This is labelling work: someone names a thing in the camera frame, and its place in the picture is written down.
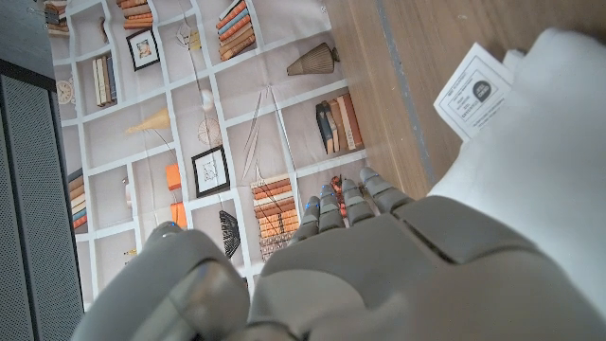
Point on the white cloth with label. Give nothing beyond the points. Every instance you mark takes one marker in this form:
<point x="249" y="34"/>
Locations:
<point x="544" y="156"/>

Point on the grey tape outline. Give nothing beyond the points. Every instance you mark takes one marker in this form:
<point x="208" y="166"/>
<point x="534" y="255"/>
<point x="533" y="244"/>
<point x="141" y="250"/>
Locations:
<point x="401" y="71"/>

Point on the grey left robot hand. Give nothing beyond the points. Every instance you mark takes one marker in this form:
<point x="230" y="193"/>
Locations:
<point x="379" y="274"/>

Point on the dark perforated panel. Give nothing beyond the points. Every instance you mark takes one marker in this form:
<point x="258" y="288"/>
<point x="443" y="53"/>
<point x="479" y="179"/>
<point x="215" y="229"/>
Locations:
<point x="28" y="213"/>

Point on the printed bookshelf backdrop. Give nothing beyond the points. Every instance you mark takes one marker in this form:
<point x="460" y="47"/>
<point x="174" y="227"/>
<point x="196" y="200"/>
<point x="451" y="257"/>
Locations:
<point x="199" y="104"/>

